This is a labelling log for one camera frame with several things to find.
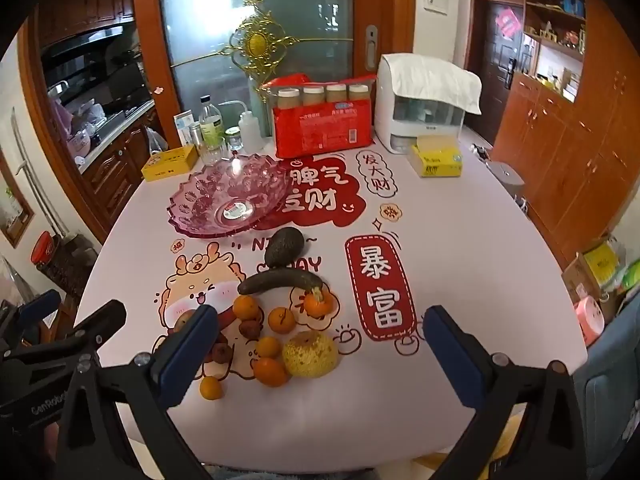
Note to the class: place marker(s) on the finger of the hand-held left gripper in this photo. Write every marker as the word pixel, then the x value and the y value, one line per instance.
pixel 102 316
pixel 44 302

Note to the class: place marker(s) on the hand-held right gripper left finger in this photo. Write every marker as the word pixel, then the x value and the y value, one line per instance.
pixel 190 355

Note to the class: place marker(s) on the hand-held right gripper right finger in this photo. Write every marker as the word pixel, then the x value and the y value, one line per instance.
pixel 455 355

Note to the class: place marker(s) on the small dark red fruit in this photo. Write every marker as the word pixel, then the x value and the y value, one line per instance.
pixel 222 354
pixel 250 329

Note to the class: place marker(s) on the large orange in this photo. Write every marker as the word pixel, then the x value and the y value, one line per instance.
pixel 270 371

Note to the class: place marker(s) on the yellow pear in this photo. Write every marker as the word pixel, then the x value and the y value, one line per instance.
pixel 310 355

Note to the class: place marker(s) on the small tangerine with stem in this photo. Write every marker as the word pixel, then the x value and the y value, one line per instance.
pixel 318 304

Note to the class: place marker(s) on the dark avocado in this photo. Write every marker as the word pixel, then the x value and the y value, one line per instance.
pixel 282 246

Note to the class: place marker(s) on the pink glass bowl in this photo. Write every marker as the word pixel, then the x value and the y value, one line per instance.
pixel 210 200

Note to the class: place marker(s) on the jar with red lid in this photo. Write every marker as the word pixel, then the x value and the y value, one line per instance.
pixel 42 250

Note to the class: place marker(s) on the pink round container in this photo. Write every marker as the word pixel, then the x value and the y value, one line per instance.
pixel 587 321

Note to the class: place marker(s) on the cardboard box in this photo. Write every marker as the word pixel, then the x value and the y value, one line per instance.
pixel 580 282

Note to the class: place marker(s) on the blue chair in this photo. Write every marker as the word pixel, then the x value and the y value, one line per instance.
pixel 610 390

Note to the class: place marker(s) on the yellow tin box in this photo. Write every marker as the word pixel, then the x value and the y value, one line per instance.
pixel 167 164

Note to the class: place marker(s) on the yellow green package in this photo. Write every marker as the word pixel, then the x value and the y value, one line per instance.
pixel 602 260

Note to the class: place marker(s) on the clear plastic bag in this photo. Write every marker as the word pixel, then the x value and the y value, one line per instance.
pixel 155 142

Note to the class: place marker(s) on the grey trash bin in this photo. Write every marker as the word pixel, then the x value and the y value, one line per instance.
pixel 505 177

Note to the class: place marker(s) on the yellow tissue box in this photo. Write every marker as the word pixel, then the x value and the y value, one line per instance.
pixel 436 160

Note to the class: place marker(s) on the clear drinking glass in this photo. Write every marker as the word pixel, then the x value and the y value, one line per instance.
pixel 216 152

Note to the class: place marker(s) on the metal can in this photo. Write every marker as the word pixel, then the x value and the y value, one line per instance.
pixel 196 135

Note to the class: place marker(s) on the blue and white carton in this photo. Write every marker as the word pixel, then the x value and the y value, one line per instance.
pixel 184 125

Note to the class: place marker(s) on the glass bottle with green label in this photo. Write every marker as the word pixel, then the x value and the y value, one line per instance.
pixel 210 122

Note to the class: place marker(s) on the small glass jar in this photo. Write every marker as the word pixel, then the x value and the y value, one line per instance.
pixel 233 137

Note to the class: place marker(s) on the white squeeze bottle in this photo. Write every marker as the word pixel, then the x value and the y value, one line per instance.
pixel 248 130

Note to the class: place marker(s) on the white dispenser appliance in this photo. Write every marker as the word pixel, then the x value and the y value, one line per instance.
pixel 415 125

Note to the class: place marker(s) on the wooden shelf cabinet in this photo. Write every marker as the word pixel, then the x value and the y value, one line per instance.
pixel 565 125

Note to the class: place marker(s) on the red pack of paper cups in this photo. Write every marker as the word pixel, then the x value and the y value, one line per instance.
pixel 322 120

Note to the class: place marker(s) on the white towel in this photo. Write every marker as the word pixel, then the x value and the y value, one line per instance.
pixel 435 80

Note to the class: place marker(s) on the dark front door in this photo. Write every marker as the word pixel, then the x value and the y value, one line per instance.
pixel 492 55

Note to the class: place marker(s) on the gold door ornament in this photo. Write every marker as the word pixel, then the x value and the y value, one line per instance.
pixel 257 42

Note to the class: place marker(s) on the red door decoration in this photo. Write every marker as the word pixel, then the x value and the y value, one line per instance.
pixel 507 21

